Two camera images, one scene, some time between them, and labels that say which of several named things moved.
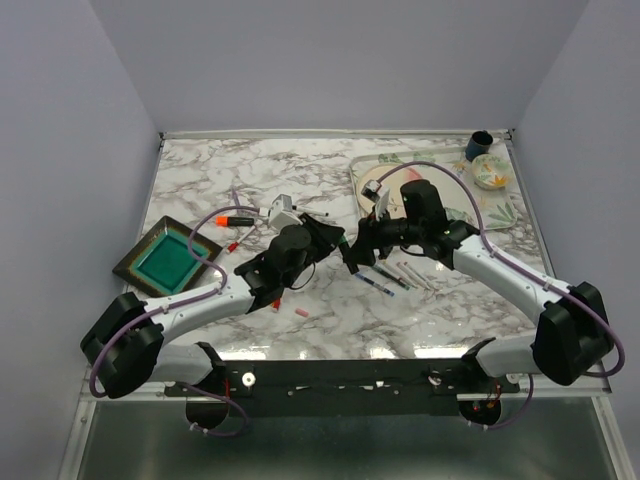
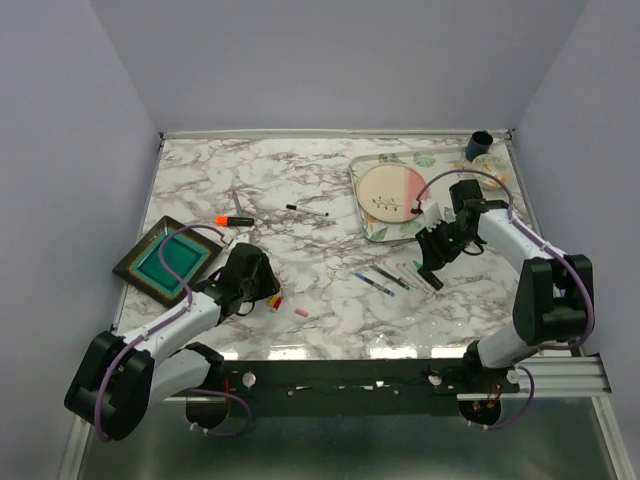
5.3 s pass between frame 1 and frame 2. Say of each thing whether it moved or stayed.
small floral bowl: stayed
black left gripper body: moved
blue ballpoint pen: stayed
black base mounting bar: stayed
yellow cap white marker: moved
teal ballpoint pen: stayed
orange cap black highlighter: stayed
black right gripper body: moved
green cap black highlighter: moved
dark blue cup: stayed
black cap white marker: stayed
